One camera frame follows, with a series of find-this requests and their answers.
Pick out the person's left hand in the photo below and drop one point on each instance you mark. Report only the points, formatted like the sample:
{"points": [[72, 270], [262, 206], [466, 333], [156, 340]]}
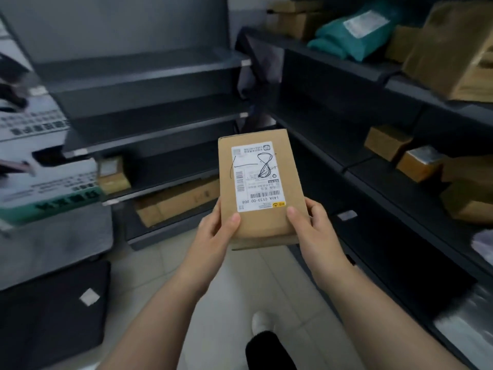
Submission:
{"points": [[213, 236]]}

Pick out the person's right hand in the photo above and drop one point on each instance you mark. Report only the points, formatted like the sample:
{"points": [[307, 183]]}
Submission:
{"points": [[316, 235]]}

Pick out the person's left thumb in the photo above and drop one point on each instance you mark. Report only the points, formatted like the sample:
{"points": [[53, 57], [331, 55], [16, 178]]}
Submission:
{"points": [[230, 227]]}

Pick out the person's right thumb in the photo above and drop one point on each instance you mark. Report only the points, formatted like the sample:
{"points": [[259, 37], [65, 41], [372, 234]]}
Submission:
{"points": [[297, 225]]}

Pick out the labelled cardboard parcel box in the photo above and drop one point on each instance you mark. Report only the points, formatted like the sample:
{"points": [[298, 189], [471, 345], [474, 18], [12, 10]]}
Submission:
{"points": [[259, 188]]}

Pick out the person's left forearm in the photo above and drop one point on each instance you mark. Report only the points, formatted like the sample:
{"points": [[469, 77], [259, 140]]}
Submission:
{"points": [[154, 315]]}

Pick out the person's right forearm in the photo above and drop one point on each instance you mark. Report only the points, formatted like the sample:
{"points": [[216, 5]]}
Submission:
{"points": [[385, 323]]}

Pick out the flat cardboard box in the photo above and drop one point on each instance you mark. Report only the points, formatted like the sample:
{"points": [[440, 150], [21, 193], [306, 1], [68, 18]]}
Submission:
{"points": [[177, 202]]}

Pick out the person's white shoe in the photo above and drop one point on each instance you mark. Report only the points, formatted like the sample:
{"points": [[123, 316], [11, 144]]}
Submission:
{"points": [[263, 323]]}

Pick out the long dark metal shelf rack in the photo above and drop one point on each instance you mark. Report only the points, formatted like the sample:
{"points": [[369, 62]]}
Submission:
{"points": [[385, 169]]}

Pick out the small brown cardboard box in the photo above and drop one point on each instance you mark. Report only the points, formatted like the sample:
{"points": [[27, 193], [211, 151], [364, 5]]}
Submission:
{"points": [[387, 141]]}

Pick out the small labelled cardboard box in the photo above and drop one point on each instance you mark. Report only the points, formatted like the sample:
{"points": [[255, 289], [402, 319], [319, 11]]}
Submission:
{"points": [[112, 175]]}

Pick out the person's black trouser leg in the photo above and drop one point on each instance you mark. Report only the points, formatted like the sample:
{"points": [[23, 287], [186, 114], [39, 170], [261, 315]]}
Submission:
{"points": [[269, 352]]}

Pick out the taped brown cardboard box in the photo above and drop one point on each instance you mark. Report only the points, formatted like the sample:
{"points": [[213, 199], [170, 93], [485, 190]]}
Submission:
{"points": [[420, 163]]}

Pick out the dark grey metal shelf rack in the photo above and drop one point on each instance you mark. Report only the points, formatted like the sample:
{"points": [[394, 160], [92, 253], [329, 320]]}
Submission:
{"points": [[146, 111]]}

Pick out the stacked brown cardboard box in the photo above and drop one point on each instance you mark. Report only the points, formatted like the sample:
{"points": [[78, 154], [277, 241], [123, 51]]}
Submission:
{"points": [[468, 188]]}

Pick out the white plastic mailer bag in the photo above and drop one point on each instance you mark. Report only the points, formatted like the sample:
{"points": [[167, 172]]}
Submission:
{"points": [[483, 244]]}

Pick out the grey plastic mailer bag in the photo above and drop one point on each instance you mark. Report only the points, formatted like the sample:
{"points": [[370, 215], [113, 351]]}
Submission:
{"points": [[468, 327]]}

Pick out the white printed poster sign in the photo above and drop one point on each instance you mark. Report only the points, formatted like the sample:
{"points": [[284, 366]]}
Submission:
{"points": [[42, 157]]}

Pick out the black plastic mailer bag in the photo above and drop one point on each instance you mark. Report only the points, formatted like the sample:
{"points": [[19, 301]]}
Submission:
{"points": [[50, 315]]}

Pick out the teal plastic mailer bag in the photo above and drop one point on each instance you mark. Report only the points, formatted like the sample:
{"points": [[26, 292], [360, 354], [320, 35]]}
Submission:
{"points": [[352, 28]]}

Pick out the large brown cardboard box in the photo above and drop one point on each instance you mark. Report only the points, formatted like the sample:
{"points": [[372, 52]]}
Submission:
{"points": [[454, 50]]}

